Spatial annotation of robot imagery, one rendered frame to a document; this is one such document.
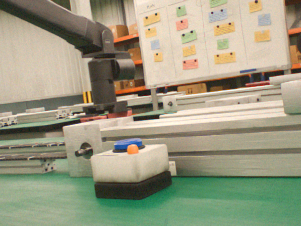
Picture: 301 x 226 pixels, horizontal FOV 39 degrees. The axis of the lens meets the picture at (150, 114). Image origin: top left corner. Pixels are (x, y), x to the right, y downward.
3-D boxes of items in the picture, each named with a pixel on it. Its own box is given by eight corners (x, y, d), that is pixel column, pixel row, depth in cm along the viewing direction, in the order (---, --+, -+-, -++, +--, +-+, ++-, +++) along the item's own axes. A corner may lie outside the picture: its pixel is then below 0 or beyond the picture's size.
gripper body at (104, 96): (129, 107, 106) (125, 77, 105) (102, 112, 97) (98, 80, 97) (109, 109, 109) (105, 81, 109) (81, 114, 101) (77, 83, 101)
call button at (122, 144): (109, 157, 59) (107, 143, 59) (126, 151, 63) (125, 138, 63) (132, 156, 57) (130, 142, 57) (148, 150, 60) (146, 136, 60)
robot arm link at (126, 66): (76, 36, 104) (101, 29, 98) (110, 36, 113) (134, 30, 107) (83, 85, 105) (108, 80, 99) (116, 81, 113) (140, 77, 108)
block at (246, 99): (202, 140, 104) (197, 102, 103) (235, 133, 110) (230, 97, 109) (232, 142, 95) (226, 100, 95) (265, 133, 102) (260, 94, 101)
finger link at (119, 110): (136, 138, 107) (131, 102, 106) (119, 144, 101) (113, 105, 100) (115, 139, 111) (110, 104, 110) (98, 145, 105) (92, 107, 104)
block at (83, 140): (60, 180, 77) (52, 128, 76) (104, 165, 87) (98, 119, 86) (97, 180, 72) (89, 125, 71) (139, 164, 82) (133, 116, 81)
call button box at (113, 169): (95, 198, 59) (88, 154, 59) (135, 180, 67) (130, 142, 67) (141, 200, 55) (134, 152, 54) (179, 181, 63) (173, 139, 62)
